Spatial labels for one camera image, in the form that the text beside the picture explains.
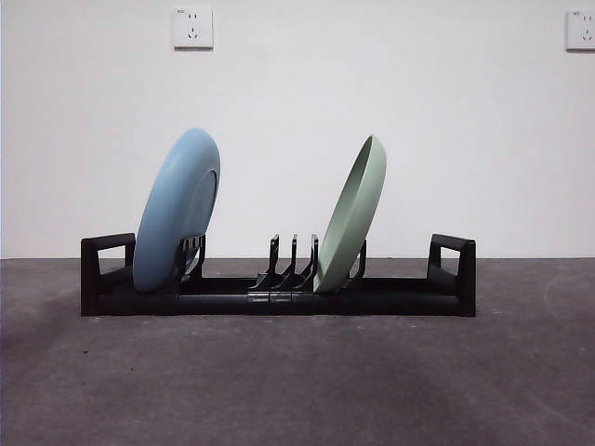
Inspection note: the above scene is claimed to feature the green round plate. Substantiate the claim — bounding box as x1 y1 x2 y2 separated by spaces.
313 134 388 295

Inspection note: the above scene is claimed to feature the black plate rack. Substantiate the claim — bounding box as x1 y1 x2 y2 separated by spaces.
79 233 477 319

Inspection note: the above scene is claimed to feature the white wall socket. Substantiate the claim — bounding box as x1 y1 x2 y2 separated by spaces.
565 9 595 52
173 7 215 51

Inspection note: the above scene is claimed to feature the blue round plate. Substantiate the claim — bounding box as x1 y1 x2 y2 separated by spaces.
132 127 222 294

